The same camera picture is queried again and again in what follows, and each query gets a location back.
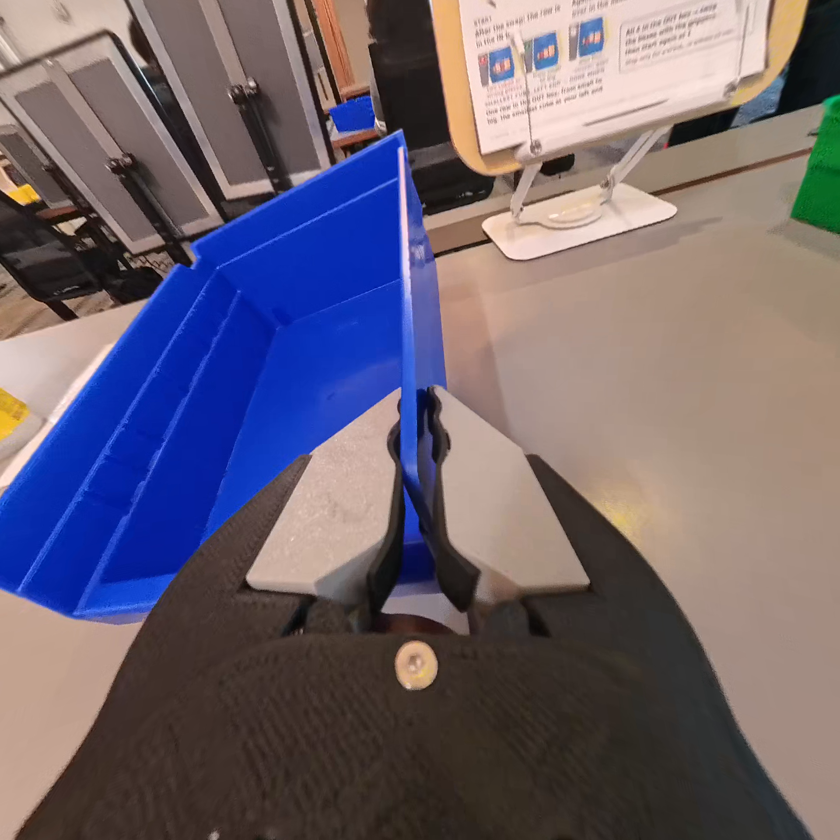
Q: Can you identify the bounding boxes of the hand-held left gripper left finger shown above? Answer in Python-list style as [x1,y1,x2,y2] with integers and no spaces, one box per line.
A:
[245,387,406,621]

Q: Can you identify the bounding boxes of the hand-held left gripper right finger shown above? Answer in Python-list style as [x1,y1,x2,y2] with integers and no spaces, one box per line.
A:
[427,386,593,613]

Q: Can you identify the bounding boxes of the blue plastic bin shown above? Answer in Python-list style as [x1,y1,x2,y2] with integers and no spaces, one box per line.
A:
[0,130,448,626]

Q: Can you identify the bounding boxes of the green plastic bin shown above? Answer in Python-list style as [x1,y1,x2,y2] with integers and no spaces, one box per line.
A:
[791,95,840,235]

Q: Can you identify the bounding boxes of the grey desk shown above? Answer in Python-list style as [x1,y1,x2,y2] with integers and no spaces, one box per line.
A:
[0,105,840,840]

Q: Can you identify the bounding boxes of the instruction sheet on stand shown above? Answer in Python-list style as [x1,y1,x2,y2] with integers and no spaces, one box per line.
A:
[430,0,809,262]

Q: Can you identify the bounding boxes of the black office chair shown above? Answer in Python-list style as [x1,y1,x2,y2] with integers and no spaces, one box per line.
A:
[0,190,168,322]

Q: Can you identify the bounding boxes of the small blue bin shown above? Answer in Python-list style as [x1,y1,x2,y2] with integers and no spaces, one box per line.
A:
[328,97,379,137]

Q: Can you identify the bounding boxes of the grey panel cabinet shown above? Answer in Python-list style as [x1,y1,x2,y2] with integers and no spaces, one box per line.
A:
[128,0,332,201]
[0,39,227,257]

